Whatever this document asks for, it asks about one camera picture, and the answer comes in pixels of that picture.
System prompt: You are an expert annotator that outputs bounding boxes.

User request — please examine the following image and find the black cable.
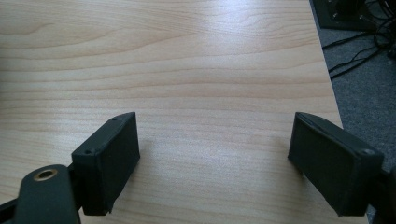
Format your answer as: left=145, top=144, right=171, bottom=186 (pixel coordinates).
left=321, top=18, right=396, bottom=50
left=328, top=36, right=396, bottom=80

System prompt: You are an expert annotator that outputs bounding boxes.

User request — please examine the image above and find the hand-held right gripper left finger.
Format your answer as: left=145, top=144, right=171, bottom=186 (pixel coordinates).
left=71, top=111, right=141, bottom=217

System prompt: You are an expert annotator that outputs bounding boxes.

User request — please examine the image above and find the black stand base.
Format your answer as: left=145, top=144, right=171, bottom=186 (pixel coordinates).
left=309, top=0, right=386, bottom=32

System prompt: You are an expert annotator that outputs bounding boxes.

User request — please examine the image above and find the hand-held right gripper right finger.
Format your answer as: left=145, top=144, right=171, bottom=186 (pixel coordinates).
left=287, top=111, right=385, bottom=217

